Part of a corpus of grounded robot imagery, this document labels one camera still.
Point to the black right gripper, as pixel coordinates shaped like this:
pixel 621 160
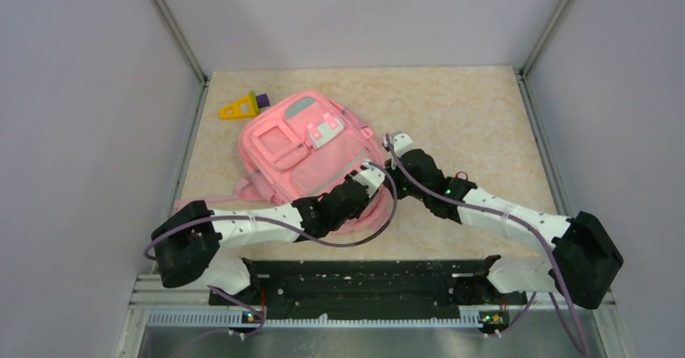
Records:
pixel 392 167

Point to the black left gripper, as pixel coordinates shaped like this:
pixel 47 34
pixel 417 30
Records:
pixel 357 213

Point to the pink student backpack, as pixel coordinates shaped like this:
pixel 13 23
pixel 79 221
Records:
pixel 304 146

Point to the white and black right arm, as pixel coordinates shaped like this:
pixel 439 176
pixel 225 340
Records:
pixel 576 256

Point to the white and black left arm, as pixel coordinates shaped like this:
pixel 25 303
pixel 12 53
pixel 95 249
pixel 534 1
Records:
pixel 186 245

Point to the yellow and purple toy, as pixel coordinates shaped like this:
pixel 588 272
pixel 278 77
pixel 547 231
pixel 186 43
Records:
pixel 247 107

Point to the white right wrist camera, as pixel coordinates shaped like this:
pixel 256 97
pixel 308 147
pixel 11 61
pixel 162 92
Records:
pixel 399 142

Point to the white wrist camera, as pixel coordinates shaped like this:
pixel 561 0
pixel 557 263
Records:
pixel 399 142
pixel 371 177

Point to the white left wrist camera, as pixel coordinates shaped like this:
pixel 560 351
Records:
pixel 371 177

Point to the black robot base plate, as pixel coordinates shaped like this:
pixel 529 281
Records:
pixel 372 290

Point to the aluminium frame rail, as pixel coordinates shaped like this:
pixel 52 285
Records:
pixel 188 324

